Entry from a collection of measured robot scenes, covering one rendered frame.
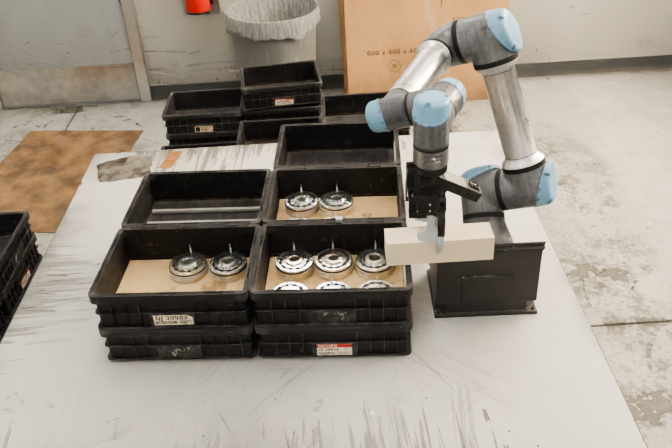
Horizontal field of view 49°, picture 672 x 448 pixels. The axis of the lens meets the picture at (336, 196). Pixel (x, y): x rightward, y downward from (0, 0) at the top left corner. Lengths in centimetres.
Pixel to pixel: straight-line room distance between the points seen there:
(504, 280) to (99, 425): 108
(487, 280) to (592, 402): 39
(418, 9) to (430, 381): 319
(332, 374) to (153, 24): 348
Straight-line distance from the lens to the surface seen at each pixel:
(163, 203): 240
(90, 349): 213
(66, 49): 518
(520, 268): 200
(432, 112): 148
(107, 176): 287
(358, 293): 179
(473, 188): 162
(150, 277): 209
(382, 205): 227
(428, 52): 187
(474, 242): 167
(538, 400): 188
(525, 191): 201
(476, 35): 191
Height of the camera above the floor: 208
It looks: 33 degrees down
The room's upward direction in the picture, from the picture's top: 3 degrees counter-clockwise
